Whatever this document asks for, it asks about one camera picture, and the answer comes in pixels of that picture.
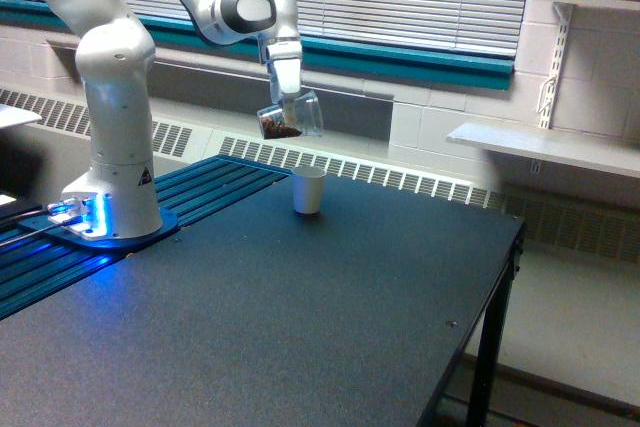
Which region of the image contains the lower white wall shelf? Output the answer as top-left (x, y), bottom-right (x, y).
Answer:
top-left (447, 121), bottom-right (639, 178)

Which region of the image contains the white shelf bracket rail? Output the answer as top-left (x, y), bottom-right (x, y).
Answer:
top-left (536, 0), bottom-right (574, 130)

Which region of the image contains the white baseboard heater grille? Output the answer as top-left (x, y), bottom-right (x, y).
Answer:
top-left (1, 87), bottom-right (507, 211)

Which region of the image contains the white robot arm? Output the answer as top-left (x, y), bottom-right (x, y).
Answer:
top-left (45, 0), bottom-right (302, 242)

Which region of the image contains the black table leg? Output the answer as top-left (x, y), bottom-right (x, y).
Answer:
top-left (465, 224), bottom-right (526, 427)

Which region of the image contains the white wall shelf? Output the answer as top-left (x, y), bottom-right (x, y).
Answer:
top-left (447, 121), bottom-right (639, 178)
top-left (544, 0), bottom-right (640, 12)

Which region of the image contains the black cable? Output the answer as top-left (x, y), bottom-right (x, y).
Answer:
top-left (0, 202), bottom-right (76, 249)

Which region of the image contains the clear plastic cup with nuts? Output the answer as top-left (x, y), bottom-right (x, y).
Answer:
top-left (257, 90), bottom-right (324, 140)

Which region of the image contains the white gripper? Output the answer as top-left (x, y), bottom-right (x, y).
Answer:
top-left (265, 40), bottom-right (302, 124)

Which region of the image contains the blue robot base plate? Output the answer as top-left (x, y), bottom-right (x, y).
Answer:
top-left (44, 208), bottom-right (179, 252)

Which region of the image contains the upper white wall shelf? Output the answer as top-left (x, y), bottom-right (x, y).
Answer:
top-left (544, 0), bottom-right (640, 12)

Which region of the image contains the teal window sill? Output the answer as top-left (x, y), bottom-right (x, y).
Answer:
top-left (0, 0), bottom-right (516, 92)

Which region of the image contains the blue aluminium rail frame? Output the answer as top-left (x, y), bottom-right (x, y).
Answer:
top-left (1, 156), bottom-right (290, 319)

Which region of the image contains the white paper cup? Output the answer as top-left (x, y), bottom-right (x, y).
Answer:
top-left (291, 166), bottom-right (326, 215)

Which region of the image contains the white object at left edge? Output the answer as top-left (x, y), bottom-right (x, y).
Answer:
top-left (0, 104), bottom-right (42, 129)

